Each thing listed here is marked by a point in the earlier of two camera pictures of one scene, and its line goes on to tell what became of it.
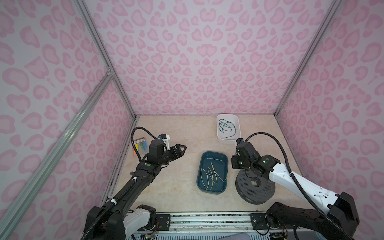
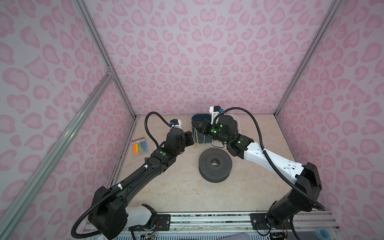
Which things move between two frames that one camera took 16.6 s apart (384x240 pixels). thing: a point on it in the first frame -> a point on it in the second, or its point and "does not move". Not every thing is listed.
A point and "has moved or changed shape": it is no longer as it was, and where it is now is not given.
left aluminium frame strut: [84, 14] does not move
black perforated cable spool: [253, 188] -> [215, 165]
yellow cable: [209, 176] has moved or changed shape
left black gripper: [180, 153] -> [189, 138]
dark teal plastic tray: [212, 177] has moved or changed shape
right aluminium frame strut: [334, 7] does not move
